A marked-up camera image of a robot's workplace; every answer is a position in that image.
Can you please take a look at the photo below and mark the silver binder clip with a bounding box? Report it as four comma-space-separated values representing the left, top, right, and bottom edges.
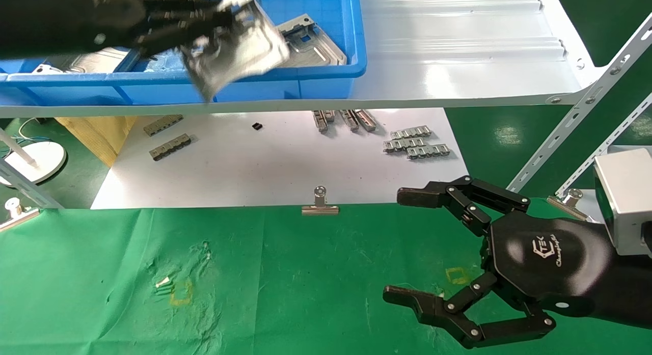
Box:
0, 197, 40, 232
302, 186, 340, 216
548, 188, 591, 222

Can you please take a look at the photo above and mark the white ribbed shelf panel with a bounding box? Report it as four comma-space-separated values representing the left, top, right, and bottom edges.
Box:
0, 0, 607, 119

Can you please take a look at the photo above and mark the green table cloth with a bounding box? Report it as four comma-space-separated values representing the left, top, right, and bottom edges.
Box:
0, 197, 652, 355

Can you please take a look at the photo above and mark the yellow woven bag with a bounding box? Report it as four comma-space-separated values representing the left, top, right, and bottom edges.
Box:
55, 116, 139, 168

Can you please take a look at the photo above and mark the white round stand base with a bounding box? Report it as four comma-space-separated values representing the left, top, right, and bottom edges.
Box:
0, 128, 68, 185

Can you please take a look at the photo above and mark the right wrist camera box silver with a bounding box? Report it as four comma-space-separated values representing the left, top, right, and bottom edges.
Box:
593, 148, 652, 257

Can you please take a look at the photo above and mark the stamped sheet metal bracket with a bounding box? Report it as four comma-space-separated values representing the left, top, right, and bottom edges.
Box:
181, 0, 291, 102
278, 15, 348, 66
32, 47, 141, 74

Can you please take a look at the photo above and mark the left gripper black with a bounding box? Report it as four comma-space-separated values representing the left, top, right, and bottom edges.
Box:
71, 0, 236, 58

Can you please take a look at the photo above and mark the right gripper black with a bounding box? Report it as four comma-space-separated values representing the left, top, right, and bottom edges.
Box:
383, 176, 614, 349

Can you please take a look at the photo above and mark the thin light cable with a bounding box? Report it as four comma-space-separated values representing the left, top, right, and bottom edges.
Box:
8, 118, 51, 147

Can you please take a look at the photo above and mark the blue plastic tray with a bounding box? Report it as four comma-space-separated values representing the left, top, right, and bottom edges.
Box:
0, 0, 368, 107

